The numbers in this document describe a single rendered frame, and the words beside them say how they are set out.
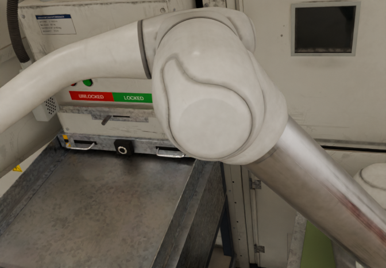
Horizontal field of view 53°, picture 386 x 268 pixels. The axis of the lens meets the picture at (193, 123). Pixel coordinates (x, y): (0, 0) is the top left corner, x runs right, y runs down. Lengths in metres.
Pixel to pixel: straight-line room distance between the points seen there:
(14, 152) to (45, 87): 0.93
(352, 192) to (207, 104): 0.31
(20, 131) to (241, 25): 1.12
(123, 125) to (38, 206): 0.37
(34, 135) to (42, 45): 0.44
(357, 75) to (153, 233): 0.75
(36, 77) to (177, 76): 0.30
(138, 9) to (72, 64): 0.46
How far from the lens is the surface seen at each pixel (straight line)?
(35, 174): 1.45
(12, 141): 1.58
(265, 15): 1.19
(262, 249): 1.87
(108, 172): 1.36
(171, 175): 1.28
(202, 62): 0.44
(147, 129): 1.30
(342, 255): 1.10
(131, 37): 0.64
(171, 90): 0.44
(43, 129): 1.64
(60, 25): 1.25
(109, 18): 1.15
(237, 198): 1.67
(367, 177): 0.96
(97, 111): 1.29
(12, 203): 1.39
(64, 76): 0.68
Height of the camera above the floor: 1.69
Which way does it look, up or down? 34 degrees down
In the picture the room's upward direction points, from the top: 10 degrees counter-clockwise
